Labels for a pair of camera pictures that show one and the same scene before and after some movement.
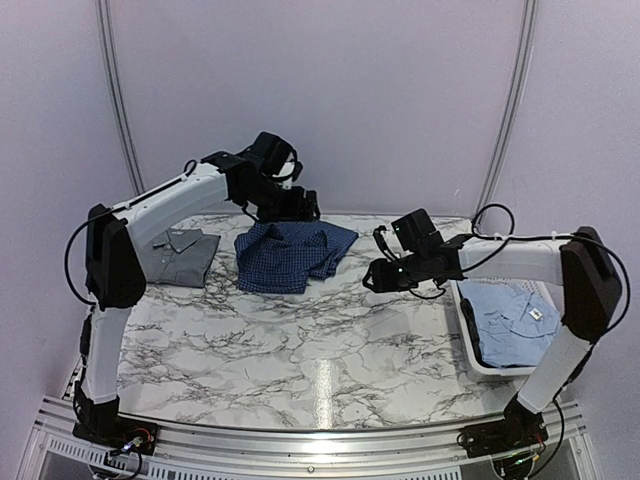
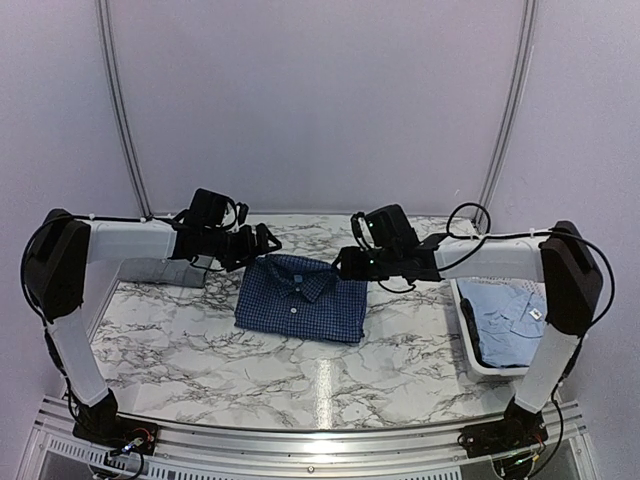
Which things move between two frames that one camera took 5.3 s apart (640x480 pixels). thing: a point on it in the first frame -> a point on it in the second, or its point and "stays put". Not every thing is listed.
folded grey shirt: (182, 257) stays put
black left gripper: (293, 212) -> (247, 248)
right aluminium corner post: (513, 97) stays put
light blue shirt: (511, 327) stays put
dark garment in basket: (471, 321) stays put
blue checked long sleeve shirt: (282, 256) -> (302, 297)
